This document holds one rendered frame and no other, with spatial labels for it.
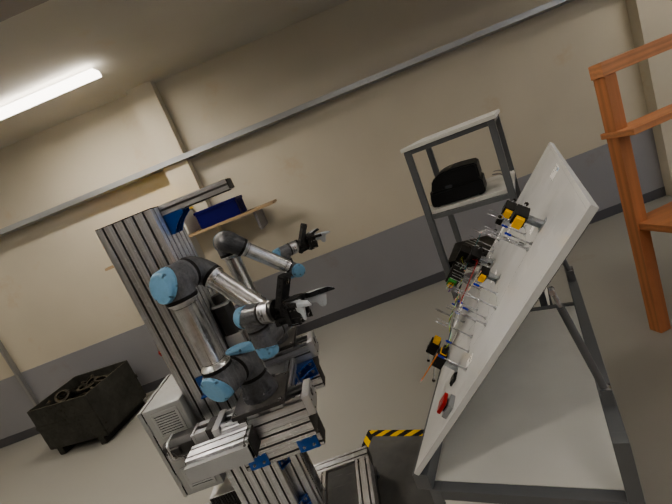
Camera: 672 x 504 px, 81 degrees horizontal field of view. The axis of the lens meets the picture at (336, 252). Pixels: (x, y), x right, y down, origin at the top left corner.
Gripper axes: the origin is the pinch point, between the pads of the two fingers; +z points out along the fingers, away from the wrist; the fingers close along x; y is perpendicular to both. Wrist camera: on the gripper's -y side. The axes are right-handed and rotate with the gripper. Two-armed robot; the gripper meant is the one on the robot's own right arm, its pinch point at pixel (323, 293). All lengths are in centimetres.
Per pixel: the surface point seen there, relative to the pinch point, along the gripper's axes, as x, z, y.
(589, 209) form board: -1, 70, -5
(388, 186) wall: -375, -95, -33
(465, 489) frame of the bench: -14, 19, 77
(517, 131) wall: -447, 58, -48
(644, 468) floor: -111, 74, 144
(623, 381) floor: -178, 80, 135
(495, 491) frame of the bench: -14, 28, 77
